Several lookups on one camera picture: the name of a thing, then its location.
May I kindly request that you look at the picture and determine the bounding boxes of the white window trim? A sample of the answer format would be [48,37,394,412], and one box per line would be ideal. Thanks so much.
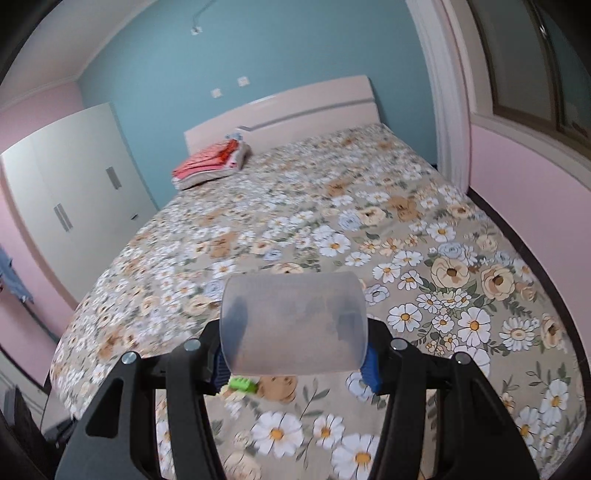
[406,0,472,195]

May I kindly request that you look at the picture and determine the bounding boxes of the translucent plastic cup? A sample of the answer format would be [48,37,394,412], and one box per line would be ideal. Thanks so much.
[221,272,370,374]

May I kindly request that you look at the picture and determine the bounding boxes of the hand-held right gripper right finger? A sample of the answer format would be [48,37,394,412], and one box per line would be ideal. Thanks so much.
[360,318,541,480]

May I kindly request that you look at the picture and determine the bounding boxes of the white wardrobe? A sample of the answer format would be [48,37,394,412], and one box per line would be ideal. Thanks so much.
[0,102,160,301]

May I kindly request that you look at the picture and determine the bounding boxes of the dark window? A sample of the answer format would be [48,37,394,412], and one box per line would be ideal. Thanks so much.
[466,0,591,148]

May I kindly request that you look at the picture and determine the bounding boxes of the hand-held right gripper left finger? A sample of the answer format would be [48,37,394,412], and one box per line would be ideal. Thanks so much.
[54,318,232,480]

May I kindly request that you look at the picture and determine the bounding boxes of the white bed headboard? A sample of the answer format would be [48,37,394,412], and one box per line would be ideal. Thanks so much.
[184,75,384,153]

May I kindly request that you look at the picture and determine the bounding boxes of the green flat brick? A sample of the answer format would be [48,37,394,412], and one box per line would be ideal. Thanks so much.
[227,376,259,394]

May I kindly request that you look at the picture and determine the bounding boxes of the wall socket with cable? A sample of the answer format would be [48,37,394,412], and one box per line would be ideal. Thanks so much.
[191,0,213,36]

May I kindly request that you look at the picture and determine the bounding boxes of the folded pink red blanket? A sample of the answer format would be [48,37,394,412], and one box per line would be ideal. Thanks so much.
[173,141,252,190]

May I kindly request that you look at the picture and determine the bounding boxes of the floral bed sheet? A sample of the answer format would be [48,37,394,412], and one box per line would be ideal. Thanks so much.
[48,122,585,480]

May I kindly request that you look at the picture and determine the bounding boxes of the blue hanging cloth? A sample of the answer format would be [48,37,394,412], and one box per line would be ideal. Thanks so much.
[0,247,33,305]

